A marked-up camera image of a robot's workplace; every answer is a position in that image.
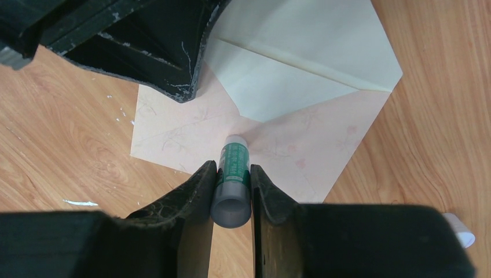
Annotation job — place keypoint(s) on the green white glue stick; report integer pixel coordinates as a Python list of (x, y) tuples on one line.
[(231, 203)]

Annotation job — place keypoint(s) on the white glue stick cap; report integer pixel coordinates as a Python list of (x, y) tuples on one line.
[(464, 235)]

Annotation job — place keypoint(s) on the cream pink envelope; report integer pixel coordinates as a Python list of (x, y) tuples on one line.
[(300, 81)]

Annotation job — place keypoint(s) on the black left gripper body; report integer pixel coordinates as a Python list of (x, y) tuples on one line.
[(23, 27)]

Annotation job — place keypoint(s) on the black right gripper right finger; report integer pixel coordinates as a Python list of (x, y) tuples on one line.
[(294, 239)]

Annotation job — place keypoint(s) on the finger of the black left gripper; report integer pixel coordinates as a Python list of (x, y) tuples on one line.
[(160, 44)]

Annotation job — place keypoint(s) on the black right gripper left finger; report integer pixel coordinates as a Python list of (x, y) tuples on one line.
[(170, 237)]

